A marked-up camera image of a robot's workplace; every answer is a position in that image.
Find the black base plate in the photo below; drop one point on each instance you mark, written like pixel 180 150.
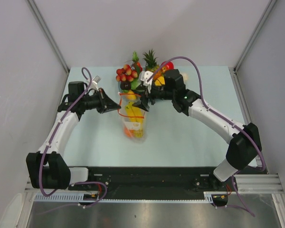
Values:
pixel 92 171

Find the left aluminium frame post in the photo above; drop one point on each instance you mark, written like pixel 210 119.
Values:
pixel 32 5

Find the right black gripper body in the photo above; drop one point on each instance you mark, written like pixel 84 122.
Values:
pixel 160 92

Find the aluminium frame post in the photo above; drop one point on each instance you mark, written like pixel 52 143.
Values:
pixel 32 5
pixel 263 19

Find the small pineapple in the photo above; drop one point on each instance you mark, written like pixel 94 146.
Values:
pixel 151 63

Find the right aluminium frame post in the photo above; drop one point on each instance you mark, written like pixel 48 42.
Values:
pixel 263 19

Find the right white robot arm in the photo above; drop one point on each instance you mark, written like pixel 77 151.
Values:
pixel 243 140

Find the teal plastic fruit tray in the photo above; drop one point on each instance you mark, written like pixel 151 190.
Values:
pixel 137 88

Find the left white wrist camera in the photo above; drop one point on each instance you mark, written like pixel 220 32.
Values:
pixel 93 83

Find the aluminium front rail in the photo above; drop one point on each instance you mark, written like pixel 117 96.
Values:
pixel 259 183

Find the red apple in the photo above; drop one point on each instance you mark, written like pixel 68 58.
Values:
pixel 167 66

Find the yellow mango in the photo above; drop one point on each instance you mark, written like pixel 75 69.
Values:
pixel 130 95

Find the dark purple mangosteen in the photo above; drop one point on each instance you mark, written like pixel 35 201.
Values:
pixel 125 85

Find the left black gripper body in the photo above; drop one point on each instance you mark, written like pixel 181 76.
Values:
pixel 92 102

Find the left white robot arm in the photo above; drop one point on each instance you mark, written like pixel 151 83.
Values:
pixel 47 168

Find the orange fruit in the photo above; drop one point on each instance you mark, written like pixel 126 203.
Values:
pixel 127 132

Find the yellow banana bunch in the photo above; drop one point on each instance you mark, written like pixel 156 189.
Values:
pixel 135 116

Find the yellow bell pepper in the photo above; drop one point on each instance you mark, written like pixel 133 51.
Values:
pixel 159 80

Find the red strawberry cluster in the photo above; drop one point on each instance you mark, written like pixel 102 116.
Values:
pixel 126 74

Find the clear zip top bag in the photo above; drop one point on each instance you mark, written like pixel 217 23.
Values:
pixel 124 118

